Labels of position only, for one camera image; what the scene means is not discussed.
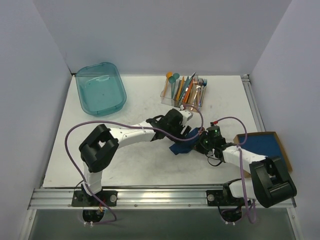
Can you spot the blue paper napkin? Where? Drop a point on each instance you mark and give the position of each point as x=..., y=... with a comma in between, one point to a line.
x=186, y=146

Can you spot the cardboard napkin box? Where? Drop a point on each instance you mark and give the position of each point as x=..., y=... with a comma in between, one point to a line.
x=247, y=157

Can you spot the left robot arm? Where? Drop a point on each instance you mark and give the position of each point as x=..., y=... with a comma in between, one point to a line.
x=98, y=149

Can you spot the orange plastic spoon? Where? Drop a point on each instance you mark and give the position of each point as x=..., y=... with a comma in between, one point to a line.
x=168, y=84

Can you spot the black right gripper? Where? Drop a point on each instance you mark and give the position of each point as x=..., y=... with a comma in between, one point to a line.
x=201, y=144

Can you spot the blue metal fork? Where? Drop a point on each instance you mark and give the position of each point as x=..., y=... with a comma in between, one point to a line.
x=202, y=88

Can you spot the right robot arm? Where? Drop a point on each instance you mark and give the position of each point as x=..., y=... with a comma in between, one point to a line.
x=270, y=181

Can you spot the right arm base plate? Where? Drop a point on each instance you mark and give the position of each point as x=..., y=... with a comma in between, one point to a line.
x=220, y=198

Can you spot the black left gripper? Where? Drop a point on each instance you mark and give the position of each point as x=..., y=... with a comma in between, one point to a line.
x=184, y=130

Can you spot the right side aluminium rail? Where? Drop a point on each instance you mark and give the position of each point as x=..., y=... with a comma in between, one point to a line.
x=246, y=82

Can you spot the teal plastic spoon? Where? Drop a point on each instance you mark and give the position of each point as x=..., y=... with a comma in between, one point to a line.
x=172, y=80

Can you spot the aluminium mounting rail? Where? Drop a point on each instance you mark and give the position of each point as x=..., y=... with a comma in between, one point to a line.
x=127, y=199

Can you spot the stack of blue napkins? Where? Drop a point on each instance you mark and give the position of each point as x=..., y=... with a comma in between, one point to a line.
x=266, y=143

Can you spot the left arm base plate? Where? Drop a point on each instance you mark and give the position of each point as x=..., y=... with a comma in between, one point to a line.
x=81, y=199

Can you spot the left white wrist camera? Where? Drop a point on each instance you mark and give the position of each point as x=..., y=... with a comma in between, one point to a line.
x=186, y=114

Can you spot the teal plastic bin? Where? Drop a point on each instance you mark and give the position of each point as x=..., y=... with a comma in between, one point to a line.
x=100, y=89

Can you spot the clear acrylic utensil organizer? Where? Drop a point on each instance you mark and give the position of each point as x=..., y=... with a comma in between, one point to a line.
x=189, y=95

